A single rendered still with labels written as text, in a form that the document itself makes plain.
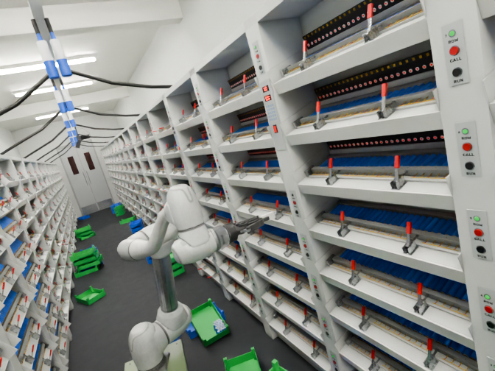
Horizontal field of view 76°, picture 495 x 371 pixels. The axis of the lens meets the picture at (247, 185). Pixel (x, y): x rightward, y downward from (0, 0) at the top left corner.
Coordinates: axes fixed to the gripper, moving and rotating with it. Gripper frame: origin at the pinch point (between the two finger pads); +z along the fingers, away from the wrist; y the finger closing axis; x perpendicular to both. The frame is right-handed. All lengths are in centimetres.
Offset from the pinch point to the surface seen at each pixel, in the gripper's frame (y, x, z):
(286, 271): -30, -44, 20
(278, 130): 6.1, 34.1, 10.7
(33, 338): -112, -52, -114
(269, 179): -14.3, 12.0, 13.6
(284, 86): 16, 49, 11
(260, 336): -71, -102, 11
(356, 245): 34.9, -10.1, 12.5
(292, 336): -38, -88, 18
